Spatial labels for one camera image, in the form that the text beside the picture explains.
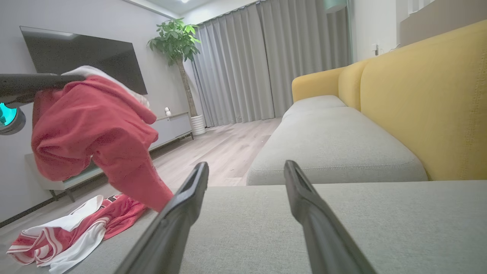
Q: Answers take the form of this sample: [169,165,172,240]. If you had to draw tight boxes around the beige partition panel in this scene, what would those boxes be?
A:
[399,0,487,48]

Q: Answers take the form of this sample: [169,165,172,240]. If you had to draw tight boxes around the grey sofa seat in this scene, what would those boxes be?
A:
[38,180,487,274]

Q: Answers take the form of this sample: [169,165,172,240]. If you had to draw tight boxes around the red shorts with white trim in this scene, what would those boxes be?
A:
[31,65,174,212]

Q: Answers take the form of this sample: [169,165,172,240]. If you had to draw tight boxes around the grey and teal tv cabinet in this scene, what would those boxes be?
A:
[25,111,194,202]

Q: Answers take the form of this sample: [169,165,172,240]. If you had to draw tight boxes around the yellow and grey sofa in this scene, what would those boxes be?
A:
[246,20,487,186]

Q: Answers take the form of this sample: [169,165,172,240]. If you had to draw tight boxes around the pale teal lamp shade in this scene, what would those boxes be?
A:
[323,0,349,14]

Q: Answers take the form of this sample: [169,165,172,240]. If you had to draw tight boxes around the grey pleated curtain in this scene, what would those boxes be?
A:
[190,0,352,128]

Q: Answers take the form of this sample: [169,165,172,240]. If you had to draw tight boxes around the black flat television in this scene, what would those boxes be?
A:
[20,26,148,96]

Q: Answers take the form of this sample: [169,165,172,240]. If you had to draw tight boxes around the white ribbed plant pot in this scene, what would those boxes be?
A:
[190,114,207,136]

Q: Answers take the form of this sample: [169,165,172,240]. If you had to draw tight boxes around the green potted tree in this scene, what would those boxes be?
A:
[147,18,202,118]

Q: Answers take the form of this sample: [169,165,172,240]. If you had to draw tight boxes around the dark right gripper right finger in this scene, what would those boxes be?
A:
[283,160,377,274]

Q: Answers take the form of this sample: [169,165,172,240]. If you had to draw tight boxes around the red white basketball jersey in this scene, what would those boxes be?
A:
[7,193,147,274]

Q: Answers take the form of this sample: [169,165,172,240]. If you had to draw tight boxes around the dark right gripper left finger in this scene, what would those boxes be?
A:
[114,162,210,274]

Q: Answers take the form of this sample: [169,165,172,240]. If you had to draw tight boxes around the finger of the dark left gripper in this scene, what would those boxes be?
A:
[0,73,86,109]

